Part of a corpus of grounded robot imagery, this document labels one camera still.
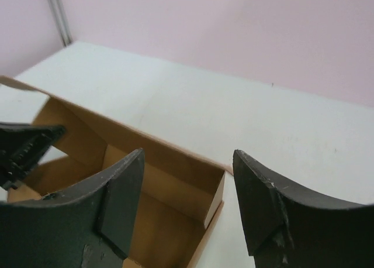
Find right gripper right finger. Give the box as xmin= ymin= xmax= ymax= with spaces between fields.
xmin=233 ymin=150 xmax=373 ymax=267

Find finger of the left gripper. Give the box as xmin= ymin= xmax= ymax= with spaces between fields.
xmin=1 ymin=122 xmax=66 ymax=189

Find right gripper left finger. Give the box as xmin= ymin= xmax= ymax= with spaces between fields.
xmin=1 ymin=149 xmax=145 ymax=267

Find brown cardboard box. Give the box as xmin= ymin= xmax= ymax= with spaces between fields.
xmin=1 ymin=76 xmax=225 ymax=267

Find left aluminium corner post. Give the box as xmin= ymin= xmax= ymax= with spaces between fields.
xmin=47 ymin=0 xmax=72 ymax=47

